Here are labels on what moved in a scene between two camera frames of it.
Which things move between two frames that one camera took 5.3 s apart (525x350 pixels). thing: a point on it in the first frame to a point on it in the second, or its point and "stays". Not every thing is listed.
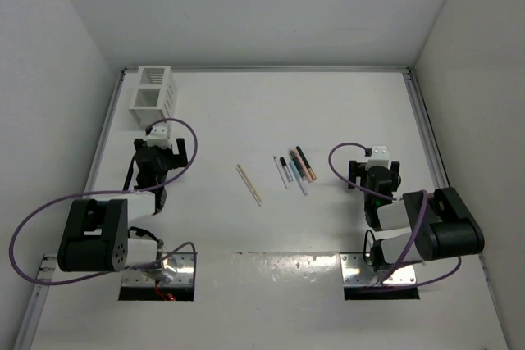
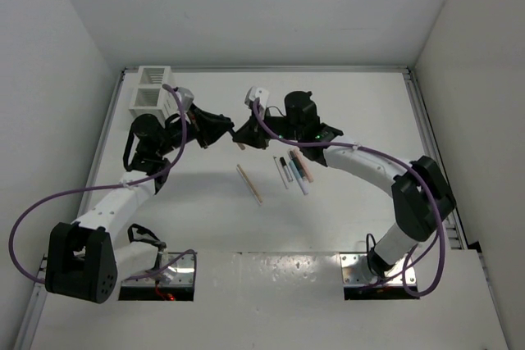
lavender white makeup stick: [302, 184] stays
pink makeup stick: [302, 165] stays
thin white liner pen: [280, 172] stays
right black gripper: [357, 170] to [253, 134]
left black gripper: [175, 160] to [204, 125]
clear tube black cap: [287, 170] stays
